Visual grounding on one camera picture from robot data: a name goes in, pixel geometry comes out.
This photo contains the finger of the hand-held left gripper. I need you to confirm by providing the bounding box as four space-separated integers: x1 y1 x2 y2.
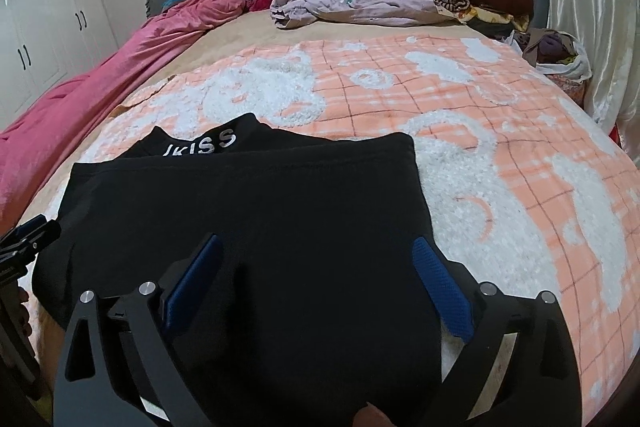
0 214 62 280

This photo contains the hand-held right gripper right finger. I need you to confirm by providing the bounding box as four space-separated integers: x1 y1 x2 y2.
411 236 583 427

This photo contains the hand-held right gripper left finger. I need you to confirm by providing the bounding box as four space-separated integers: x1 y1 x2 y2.
51 233 224 427

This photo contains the black sweater with orange cuffs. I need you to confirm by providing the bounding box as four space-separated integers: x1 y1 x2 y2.
31 113 443 427

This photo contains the white plastic bag of clothes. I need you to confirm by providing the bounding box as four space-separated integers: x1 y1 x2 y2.
510 29 593 82

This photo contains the person's left hand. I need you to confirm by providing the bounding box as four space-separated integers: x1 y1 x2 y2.
15 287 34 342

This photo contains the person's right hand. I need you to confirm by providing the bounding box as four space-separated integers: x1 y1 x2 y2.
352 401 397 427

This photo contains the orange and white plaid blanket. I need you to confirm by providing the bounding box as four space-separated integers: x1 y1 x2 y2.
42 34 636 427

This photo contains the pink velvet quilt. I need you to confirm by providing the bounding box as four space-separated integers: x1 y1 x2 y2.
0 0 247 228

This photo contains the white wardrobe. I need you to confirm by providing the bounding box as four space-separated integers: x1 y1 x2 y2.
0 0 121 128

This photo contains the lilac crumpled garment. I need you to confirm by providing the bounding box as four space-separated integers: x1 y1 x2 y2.
270 0 438 30

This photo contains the grey-blue cushion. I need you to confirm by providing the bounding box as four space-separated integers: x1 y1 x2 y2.
530 0 551 30

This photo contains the white satin curtain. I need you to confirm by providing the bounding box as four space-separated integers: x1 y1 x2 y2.
522 0 640 138

